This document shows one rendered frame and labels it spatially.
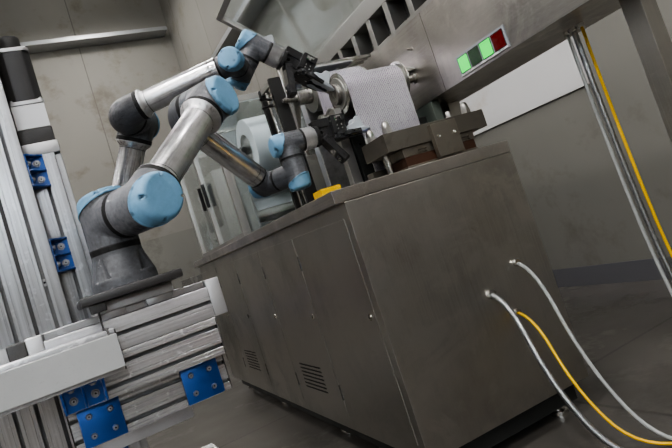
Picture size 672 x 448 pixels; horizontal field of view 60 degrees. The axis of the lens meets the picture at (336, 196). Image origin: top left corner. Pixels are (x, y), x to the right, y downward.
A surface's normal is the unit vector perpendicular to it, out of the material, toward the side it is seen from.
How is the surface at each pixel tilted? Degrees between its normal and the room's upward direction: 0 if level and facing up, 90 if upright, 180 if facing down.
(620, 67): 90
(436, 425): 90
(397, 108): 90
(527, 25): 90
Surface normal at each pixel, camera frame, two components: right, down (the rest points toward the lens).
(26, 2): 0.43, -0.20
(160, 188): 0.78, -0.21
